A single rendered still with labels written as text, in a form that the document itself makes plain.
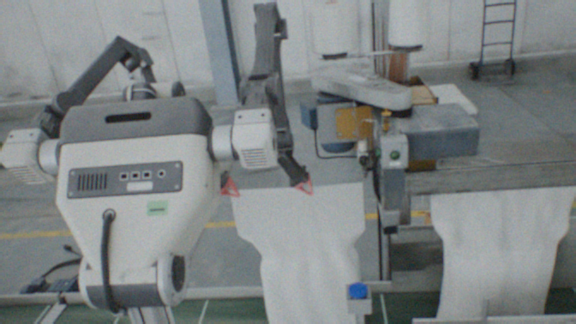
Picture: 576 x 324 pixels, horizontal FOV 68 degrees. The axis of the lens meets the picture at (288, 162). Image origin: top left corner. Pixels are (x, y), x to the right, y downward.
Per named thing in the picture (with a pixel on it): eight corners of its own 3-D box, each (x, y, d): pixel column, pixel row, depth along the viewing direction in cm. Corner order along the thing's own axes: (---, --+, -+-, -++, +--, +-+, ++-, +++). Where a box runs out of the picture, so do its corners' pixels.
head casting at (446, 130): (381, 211, 140) (379, 126, 128) (374, 176, 162) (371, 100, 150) (477, 206, 137) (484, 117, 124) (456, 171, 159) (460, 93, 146)
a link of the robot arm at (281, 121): (252, 20, 143) (285, 15, 142) (255, 23, 149) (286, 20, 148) (265, 148, 148) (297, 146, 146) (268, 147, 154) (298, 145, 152)
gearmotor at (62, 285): (19, 315, 233) (8, 293, 227) (35, 295, 246) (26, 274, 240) (70, 313, 229) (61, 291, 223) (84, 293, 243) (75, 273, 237)
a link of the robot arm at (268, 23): (249, -5, 139) (279, -9, 138) (257, 29, 150) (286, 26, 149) (238, 96, 114) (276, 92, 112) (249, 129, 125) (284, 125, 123)
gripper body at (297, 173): (307, 167, 160) (296, 153, 157) (307, 180, 151) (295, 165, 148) (293, 176, 162) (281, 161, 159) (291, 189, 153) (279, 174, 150)
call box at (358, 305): (347, 315, 140) (345, 301, 137) (345, 297, 147) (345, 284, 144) (372, 314, 139) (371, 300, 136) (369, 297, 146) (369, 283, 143)
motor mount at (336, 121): (320, 145, 173) (316, 106, 166) (320, 139, 179) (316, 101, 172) (392, 140, 169) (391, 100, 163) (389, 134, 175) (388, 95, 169)
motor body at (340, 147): (321, 157, 179) (315, 99, 169) (321, 142, 193) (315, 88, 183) (357, 154, 178) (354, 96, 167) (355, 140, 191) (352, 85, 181)
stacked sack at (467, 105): (409, 123, 426) (409, 109, 420) (403, 109, 464) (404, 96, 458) (480, 118, 415) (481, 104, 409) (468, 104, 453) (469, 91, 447)
